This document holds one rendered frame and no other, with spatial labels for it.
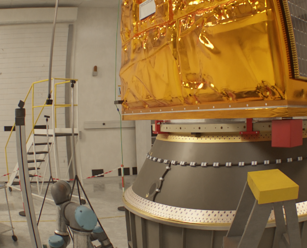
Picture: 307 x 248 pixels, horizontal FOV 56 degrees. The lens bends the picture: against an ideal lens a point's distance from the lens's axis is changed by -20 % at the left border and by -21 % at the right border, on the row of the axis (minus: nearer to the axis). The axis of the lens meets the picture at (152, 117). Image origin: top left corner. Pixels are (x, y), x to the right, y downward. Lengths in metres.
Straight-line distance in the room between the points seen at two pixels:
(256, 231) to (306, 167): 0.97
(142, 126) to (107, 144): 1.14
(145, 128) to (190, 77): 7.52
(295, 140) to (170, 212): 0.88
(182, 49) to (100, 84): 7.90
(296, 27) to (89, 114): 8.65
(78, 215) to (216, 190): 0.81
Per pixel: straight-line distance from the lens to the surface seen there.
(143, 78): 2.69
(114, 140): 10.19
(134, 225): 2.43
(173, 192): 2.08
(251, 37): 1.73
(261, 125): 1.95
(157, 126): 2.42
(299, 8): 1.83
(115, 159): 10.24
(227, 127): 1.99
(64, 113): 9.58
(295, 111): 1.65
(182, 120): 2.23
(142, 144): 9.86
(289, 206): 1.12
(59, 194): 2.11
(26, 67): 9.46
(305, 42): 1.77
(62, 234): 2.32
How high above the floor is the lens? 1.76
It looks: level
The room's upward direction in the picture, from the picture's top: 2 degrees counter-clockwise
